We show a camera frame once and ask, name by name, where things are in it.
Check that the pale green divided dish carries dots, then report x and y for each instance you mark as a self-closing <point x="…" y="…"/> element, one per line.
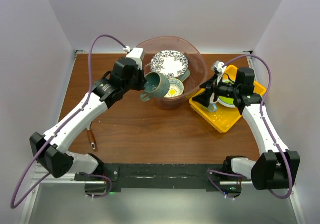
<point x="185" y="76"/>

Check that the blue patterned bottom plate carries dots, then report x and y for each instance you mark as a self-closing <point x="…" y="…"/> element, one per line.
<point x="169" y="59"/>

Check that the green rimmed lettered plate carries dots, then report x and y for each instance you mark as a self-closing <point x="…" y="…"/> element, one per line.
<point x="170" y="72"/>

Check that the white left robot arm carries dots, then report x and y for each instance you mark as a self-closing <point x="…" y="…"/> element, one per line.
<point x="51" y="149"/>

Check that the light blue white mug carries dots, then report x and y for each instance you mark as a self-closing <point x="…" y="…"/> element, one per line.
<point x="212" y="108"/>

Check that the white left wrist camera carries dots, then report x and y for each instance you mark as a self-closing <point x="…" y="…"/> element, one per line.
<point x="137" y="54"/>

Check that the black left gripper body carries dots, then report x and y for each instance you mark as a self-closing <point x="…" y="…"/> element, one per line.
<point x="129" y="85"/>

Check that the clear pink plastic bin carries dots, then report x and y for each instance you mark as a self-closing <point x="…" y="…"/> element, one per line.
<point x="196" y="65"/>

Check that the yellow teal patterned bowl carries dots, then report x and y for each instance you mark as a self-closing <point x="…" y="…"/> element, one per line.
<point x="176" y="88"/>

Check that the black mounting base plate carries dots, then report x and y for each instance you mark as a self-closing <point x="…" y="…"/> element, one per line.
<point x="170" y="176"/>

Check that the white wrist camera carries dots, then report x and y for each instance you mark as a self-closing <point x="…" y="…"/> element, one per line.
<point x="137" y="54"/>
<point x="219" y="69"/>

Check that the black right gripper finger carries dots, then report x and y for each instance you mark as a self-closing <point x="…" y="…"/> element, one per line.
<point x="203" y="98"/>
<point x="209" y="83"/>

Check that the spatula with wooden handle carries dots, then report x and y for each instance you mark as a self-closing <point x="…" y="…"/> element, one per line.
<point x="91" y="138"/>

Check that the lime green plate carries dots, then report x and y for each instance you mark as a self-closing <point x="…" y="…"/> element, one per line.
<point x="227" y="100"/>

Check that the teal ceramic mug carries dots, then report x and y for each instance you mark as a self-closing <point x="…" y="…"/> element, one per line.
<point x="157" y="86"/>

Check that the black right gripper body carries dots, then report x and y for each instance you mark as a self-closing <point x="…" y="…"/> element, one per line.
<point x="225" y="89"/>

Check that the yellow plastic tray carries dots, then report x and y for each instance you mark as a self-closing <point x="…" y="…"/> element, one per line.
<point x="225" y="117"/>

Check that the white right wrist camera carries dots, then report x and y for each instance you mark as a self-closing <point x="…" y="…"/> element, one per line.
<point x="219" y="69"/>

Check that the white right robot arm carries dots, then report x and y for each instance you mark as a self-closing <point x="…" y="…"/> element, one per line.
<point x="277" y="166"/>

